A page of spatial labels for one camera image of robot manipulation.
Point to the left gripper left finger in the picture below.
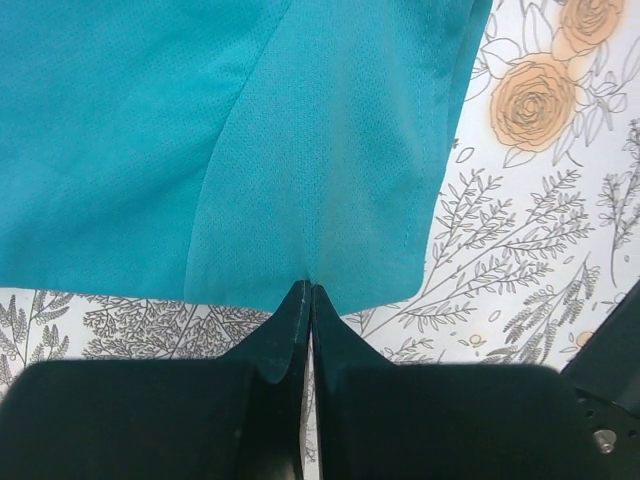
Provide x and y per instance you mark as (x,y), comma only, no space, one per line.
(237,416)

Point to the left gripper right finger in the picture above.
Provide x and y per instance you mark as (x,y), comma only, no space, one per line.
(382,420)

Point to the teal t shirt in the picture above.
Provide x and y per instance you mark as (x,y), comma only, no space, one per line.
(217,152)

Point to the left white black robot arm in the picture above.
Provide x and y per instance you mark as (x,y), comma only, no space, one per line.
(605,379)

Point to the floral patterned table mat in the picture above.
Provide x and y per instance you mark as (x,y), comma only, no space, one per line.
(534,239)

